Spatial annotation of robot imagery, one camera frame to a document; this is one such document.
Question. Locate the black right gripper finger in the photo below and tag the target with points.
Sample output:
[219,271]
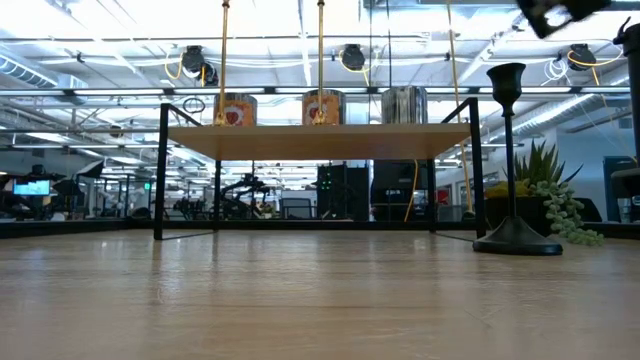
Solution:
[535,17]

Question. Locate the silver glass candle jar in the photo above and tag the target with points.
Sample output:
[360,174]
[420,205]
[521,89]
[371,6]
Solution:
[404,105]
[242,112]
[332,107]

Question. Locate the tall gold candlestick holder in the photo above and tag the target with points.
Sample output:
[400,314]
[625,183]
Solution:
[320,60]
[223,60]

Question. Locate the blue cabinet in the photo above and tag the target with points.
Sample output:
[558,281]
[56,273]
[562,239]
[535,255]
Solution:
[614,190]

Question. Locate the potted green succulent plant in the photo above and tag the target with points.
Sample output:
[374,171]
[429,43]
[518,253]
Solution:
[565,210]

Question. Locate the black candlestick holder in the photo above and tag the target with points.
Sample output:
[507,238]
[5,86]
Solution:
[515,237]

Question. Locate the black equipment cabinet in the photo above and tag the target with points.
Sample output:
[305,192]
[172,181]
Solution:
[345,192]

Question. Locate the blue lit computer monitor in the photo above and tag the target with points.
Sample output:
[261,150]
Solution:
[31,187]

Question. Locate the wooden shelf black metal frame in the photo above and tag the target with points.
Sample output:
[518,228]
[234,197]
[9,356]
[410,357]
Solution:
[320,141]

